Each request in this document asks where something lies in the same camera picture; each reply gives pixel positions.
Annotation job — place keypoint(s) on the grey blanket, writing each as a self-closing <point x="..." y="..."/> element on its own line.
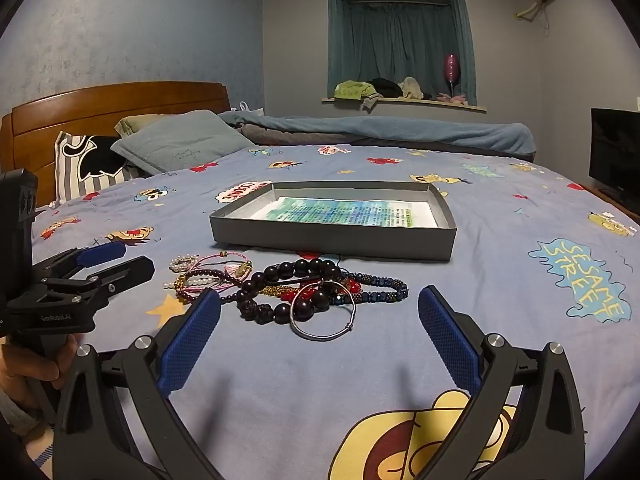
<point x="280" y="137"/>

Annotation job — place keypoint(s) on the teal curtain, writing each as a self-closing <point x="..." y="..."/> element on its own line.
<point x="400" y="35"/>

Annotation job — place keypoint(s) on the green pillow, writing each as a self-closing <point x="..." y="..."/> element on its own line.
<point x="135" y="121"/>

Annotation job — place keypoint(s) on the person's left forearm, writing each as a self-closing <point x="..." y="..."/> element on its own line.
<point x="15" y="412"/>

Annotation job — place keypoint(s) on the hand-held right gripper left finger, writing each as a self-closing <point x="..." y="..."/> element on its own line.
<point x="192" y="340"/>

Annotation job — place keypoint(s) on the green cloth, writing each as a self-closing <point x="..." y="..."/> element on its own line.
<point x="352" y="90"/>

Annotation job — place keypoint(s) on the wooden headboard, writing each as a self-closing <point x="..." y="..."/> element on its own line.
<point x="100" y="105"/>

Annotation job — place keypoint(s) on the grey-blue pillow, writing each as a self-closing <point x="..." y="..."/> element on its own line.
<point x="185" y="140"/>

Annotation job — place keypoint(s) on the black television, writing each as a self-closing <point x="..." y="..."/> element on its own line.
<point x="615" y="150"/>

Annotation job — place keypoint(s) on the blue blanket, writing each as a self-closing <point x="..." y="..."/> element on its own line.
<point x="400" y="132"/>

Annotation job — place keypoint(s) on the person's left hand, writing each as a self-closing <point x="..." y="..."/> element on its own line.
<point x="25" y="362"/>

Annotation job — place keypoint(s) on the silver bangle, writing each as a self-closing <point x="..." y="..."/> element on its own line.
<point x="352" y="329"/>

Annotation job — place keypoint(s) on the wooden television cabinet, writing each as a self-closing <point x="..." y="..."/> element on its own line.
<point x="625" y="210"/>

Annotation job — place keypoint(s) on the grey cloth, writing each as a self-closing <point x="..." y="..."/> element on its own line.
<point x="368" y="102"/>

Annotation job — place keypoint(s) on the grey tray box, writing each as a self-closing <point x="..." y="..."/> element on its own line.
<point x="325" y="240"/>

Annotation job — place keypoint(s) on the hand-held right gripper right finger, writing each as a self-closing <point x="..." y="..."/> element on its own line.
<point x="447" y="335"/>

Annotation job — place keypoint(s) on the striped pillow with black print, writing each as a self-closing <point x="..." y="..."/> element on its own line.
<point x="70" y="170"/>

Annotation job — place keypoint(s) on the blue cartoon print bed sheet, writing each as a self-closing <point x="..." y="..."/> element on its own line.
<point x="310" y="385"/>

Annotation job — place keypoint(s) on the pink toy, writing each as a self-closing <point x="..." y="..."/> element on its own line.
<point x="450" y="98"/>

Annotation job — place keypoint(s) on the black cloth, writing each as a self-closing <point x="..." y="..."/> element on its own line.
<point x="385" y="86"/>

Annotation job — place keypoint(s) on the beige cloth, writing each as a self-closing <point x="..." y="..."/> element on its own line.
<point x="412" y="87"/>

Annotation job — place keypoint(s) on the pink balloon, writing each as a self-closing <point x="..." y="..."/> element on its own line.
<point x="451" y="66"/>

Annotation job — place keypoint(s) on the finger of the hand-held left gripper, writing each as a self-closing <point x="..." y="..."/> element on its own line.
<point x="102" y="252"/>
<point x="130" y="270"/>

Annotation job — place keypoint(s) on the window sill shelf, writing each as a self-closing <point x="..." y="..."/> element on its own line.
<point x="450" y="105"/>

